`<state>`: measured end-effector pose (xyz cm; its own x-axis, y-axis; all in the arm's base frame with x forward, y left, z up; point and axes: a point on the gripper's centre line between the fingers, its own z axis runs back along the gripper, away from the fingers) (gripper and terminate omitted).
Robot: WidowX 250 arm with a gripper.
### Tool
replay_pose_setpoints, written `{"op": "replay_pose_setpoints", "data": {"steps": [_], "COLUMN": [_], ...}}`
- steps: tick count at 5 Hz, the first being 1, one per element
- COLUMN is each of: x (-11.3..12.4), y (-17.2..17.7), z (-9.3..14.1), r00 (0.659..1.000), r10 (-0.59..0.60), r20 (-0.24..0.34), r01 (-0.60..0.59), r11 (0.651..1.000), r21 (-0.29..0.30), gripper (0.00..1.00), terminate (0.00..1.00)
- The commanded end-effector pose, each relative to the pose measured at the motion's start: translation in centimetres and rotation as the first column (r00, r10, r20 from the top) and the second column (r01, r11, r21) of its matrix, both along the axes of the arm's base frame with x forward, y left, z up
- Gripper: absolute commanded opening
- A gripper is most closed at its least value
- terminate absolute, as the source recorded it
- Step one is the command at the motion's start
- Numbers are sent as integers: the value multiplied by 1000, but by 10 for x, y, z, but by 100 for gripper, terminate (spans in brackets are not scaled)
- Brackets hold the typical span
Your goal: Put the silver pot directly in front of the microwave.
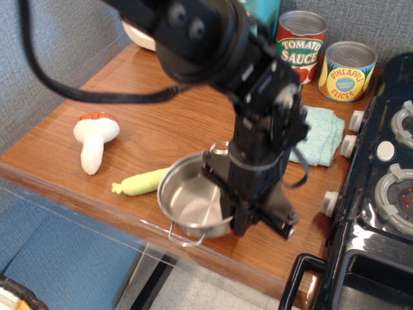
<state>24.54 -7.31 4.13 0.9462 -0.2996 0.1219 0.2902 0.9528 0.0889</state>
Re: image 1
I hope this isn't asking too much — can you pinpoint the toy microwave teal and cream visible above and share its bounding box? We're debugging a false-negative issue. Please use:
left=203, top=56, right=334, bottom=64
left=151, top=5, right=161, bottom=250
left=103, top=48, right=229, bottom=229
left=122, top=0, right=280, bottom=52

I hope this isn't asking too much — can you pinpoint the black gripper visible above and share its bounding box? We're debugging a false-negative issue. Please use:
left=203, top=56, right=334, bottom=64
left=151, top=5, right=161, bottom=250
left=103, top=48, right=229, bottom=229
left=203, top=147, right=299, bottom=240

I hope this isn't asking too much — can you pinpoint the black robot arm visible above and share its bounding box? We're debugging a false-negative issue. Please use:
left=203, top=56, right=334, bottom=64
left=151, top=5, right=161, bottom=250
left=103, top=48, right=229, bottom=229
left=110, top=1, right=308, bottom=238

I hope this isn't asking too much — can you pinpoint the black toy stove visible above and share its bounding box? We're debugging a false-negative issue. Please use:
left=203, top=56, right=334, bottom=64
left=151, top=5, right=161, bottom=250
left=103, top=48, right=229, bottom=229
left=279, top=52, right=412, bottom=309

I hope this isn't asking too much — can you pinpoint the tomato sauce can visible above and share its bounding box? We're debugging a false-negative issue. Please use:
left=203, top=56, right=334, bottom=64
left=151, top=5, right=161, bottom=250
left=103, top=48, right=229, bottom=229
left=276, top=10, right=328, bottom=85

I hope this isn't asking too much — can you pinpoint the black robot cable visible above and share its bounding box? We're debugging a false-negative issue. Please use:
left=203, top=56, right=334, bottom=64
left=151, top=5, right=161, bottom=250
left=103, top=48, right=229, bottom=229
left=18, top=0, right=310, bottom=189

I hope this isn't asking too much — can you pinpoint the light teal folded cloth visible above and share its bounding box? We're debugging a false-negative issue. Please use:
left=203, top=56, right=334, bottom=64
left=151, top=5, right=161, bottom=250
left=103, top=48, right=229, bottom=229
left=296, top=105, right=346, bottom=167

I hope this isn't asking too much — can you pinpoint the plush white brown mushroom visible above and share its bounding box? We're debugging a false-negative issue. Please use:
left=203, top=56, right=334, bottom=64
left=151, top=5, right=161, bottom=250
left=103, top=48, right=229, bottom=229
left=73, top=112, right=120, bottom=175

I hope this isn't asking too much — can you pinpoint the silver steel pot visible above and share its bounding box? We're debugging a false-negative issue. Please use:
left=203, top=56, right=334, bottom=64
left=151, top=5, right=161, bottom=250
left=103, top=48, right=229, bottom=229
left=157, top=141, right=233, bottom=247

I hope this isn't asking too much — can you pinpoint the orange black object in corner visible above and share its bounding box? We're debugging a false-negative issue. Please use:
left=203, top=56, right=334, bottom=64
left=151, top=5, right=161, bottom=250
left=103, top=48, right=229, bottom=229
left=1, top=274, right=48, bottom=310

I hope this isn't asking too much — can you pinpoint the spoon with yellow-green handle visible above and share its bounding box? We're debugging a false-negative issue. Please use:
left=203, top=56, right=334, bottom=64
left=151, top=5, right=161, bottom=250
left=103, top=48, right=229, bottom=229
left=112, top=168, right=168, bottom=196

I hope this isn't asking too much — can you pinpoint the pineapple slices can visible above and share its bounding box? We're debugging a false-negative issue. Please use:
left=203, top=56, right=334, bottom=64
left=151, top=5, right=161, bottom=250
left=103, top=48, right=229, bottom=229
left=318, top=41, right=378, bottom=103

